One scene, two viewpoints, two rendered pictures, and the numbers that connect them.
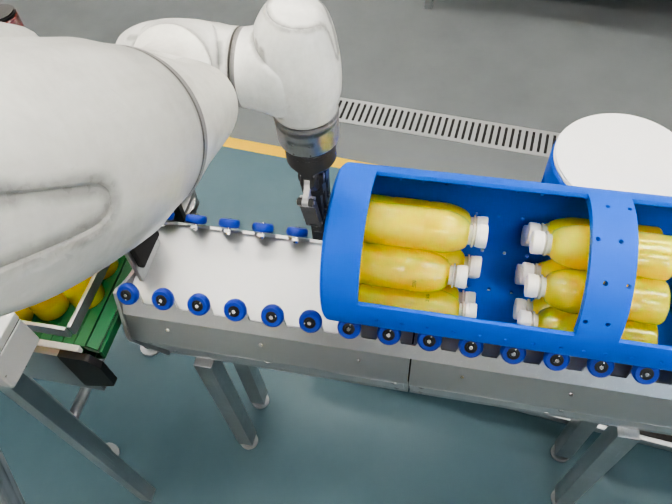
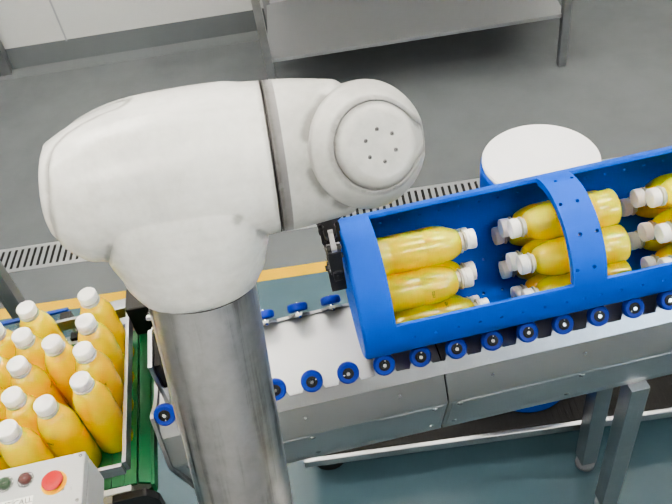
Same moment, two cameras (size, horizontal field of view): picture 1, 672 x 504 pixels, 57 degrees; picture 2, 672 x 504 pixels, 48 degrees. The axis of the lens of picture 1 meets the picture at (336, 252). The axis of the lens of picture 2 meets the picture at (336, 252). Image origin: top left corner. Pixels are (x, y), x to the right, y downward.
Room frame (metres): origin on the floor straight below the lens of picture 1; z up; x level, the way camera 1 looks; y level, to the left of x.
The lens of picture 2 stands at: (-0.29, 0.35, 2.19)
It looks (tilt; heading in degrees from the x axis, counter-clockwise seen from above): 44 degrees down; 340
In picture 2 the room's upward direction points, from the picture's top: 10 degrees counter-clockwise
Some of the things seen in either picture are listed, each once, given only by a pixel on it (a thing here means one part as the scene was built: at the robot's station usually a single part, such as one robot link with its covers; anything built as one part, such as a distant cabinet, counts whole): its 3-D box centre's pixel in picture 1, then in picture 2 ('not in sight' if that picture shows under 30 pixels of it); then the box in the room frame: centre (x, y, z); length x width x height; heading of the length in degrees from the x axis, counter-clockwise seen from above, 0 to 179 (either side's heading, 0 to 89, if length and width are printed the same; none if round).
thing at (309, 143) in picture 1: (307, 124); not in sight; (0.65, 0.02, 1.39); 0.09 x 0.09 x 0.06
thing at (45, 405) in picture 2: not in sight; (45, 405); (0.71, 0.60, 1.10); 0.04 x 0.04 x 0.02
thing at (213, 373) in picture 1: (230, 405); not in sight; (0.69, 0.35, 0.31); 0.06 x 0.06 x 0.63; 74
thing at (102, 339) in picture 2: not in sight; (103, 354); (0.87, 0.49, 1.00); 0.07 x 0.07 x 0.20
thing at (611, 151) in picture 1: (623, 161); (540, 159); (0.83, -0.61, 1.03); 0.28 x 0.28 x 0.01
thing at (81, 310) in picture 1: (112, 247); (128, 381); (0.80, 0.47, 0.96); 0.40 x 0.01 x 0.03; 164
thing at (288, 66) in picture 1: (289, 59); not in sight; (0.65, 0.03, 1.50); 0.13 x 0.11 x 0.16; 76
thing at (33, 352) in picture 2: not in sight; (43, 368); (0.90, 0.61, 1.00); 0.07 x 0.07 x 0.20
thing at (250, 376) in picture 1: (244, 361); not in sight; (0.82, 0.31, 0.31); 0.06 x 0.06 x 0.63; 74
